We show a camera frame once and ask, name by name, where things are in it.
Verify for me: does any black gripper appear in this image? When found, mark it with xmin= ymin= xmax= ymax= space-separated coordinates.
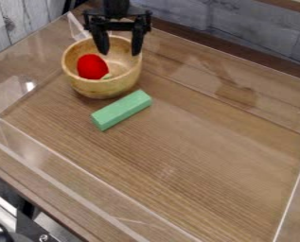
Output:
xmin=82 ymin=9 xmax=151 ymax=56

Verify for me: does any red plush strawberry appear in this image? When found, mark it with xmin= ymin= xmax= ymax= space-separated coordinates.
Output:
xmin=77 ymin=54 xmax=111 ymax=79

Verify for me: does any wooden bowl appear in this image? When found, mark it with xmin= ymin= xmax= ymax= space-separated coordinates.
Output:
xmin=60 ymin=35 xmax=142 ymax=99

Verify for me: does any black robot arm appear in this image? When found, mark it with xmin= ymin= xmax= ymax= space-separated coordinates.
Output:
xmin=82 ymin=0 xmax=151 ymax=56

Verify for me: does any green rectangular block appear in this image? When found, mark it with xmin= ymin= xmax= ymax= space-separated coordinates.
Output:
xmin=90 ymin=90 xmax=151 ymax=131

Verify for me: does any clear acrylic tray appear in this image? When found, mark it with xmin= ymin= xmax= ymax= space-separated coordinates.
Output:
xmin=0 ymin=60 xmax=300 ymax=242

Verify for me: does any clear acrylic corner bracket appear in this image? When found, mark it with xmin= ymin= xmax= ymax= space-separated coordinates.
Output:
xmin=67 ymin=12 xmax=91 ymax=41

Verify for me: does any black metal mount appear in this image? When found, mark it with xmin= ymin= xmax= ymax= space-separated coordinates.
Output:
xmin=15 ymin=211 xmax=59 ymax=242

